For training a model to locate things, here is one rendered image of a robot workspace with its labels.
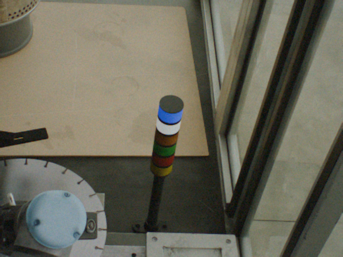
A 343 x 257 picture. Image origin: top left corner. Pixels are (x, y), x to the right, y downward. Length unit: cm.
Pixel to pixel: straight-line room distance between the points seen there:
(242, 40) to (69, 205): 70
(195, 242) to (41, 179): 33
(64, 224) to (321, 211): 32
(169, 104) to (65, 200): 38
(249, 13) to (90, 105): 54
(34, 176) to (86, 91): 49
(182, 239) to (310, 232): 48
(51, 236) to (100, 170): 75
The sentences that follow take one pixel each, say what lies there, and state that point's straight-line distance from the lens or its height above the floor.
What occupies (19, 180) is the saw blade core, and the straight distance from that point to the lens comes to 130.
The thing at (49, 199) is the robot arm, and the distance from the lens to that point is 84.
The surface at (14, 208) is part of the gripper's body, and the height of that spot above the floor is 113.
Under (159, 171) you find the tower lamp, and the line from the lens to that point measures 128.
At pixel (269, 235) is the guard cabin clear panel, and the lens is 120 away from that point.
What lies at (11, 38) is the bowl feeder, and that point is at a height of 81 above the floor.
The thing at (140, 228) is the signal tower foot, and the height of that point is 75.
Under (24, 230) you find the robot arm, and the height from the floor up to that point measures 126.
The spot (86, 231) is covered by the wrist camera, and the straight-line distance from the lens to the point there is 107.
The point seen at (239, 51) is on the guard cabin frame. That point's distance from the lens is 144.
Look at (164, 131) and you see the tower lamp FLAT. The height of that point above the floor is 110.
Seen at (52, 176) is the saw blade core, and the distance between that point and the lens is 130.
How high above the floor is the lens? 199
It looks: 48 degrees down
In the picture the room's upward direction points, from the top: 10 degrees clockwise
